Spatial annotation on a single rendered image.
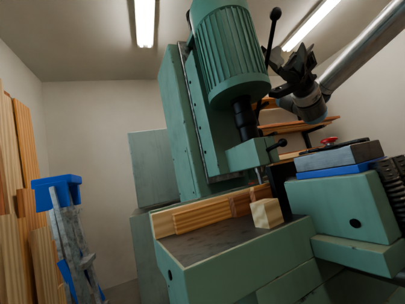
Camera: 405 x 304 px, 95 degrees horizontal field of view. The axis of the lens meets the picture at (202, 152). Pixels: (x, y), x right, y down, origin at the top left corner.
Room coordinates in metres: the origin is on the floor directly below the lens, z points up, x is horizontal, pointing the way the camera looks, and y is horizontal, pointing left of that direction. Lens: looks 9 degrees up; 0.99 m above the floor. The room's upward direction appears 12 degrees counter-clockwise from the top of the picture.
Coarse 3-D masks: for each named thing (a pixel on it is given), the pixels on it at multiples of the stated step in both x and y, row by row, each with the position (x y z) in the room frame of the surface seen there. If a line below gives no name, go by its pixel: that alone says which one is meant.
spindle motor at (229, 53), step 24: (216, 0) 0.42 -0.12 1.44; (240, 0) 0.43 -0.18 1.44; (192, 24) 0.49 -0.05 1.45; (216, 24) 0.42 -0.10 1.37; (240, 24) 0.43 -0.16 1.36; (216, 48) 0.43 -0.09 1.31; (240, 48) 0.42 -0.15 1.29; (216, 72) 0.44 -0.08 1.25; (240, 72) 0.42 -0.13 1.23; (264, 72) 0.44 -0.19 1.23; (216, 96) 0.46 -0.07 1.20; (264, 96) 0.52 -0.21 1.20
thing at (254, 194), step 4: (260, 188) 0.43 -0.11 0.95; (264, 188) 0.43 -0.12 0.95; (268, 188) 0.43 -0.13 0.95; (252, 192) 0.42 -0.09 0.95; (256, 192) 0.41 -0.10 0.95; (260, 192) 0.42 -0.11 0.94; (264, 192) 0.42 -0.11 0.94; (268, 192) 0.43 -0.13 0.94; (252, 196) 0.42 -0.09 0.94; (256, 196) 0.41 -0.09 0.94; (260, 196) 0.42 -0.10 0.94; (264, 196) 0.42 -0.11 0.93; (268, 196) 0.43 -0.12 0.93; (272, 196) 0.43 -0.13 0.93; (252, 200) 0.42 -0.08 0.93; (256, 200) 0.41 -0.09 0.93
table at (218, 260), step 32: (224, 224) 0.39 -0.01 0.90; (288, 224) 0.31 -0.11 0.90; (160, 256) 0.36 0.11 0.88; (192, 256) 0.26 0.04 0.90; (224, 256) 0.25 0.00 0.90; (256, 256) 0.27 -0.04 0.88; (288, 256) 0.30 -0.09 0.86; (320, 256) 0.31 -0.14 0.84; (352, 256) 0.27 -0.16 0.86; (384, 256) 0.24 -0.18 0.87; (192, 288) 0.23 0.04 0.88; (224, 288) 0.25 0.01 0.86; (256, 288) 0.27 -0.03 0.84
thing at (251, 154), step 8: (272, 136) 0.47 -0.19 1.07; (240, 144) 0.49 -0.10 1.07; (248, 144) 0.46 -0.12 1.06; (256, 144) 0.45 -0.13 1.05; (264, 144) 0.46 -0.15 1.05; (272, 144) 0.47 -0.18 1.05; (232, 152) 0.53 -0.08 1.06; (240, 152) 0.50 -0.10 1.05; (248, 152) 0.47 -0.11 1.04; (256, 152) 0.45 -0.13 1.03; (264, 152) 0.45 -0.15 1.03; (272, 152) 0.47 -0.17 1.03; (232, 160) 0.54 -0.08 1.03; (240, 160) 0.51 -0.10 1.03; (248, 160) 0.48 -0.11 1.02; (256, 160) 0.45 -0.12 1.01; (264, 160) 0.45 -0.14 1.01; (272, 160) 0.46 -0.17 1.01; (232, 168) 0.55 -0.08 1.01; (240, 168) 0.51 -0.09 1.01; (248, 168) 0.49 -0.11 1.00; (256, 168) 0.50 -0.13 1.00
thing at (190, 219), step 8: (224, 200) 0.44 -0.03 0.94; (192, 208) 0.42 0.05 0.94; (200, 208) 0.41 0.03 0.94; (208, 208) 0.42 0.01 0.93; (216, 208) 0.43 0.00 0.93; (224, 208) 0.44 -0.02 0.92; (176, 216) 0.39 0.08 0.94; (184, 216) 0.40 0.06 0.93; (192, 216) 0.40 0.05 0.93; (200, 216) 0.41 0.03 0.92; (208, 216) 0.42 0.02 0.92; (216, 216) 0.43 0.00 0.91; (224, 216) 0.44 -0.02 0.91; (176, 224) 0.39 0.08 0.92; (184, 224) 0.39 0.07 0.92; (192, 224) 0.40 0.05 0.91; (200, 224) 0.41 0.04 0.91; (208, 224) 0.42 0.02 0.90; (176, 232) 0.39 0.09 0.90; (184, 232) 0.39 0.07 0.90
